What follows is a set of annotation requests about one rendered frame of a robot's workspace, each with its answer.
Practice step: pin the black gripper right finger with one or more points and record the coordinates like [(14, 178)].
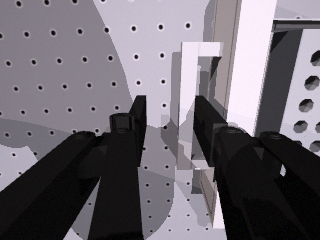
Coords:
[(256, 202)]

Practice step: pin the grey perforated block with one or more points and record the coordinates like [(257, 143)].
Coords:
[(290, 103)]

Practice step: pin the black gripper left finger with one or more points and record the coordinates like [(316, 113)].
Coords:
[(43, 202)]

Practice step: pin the grey perforated base plate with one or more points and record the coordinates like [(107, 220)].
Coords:
[(68, 65)]

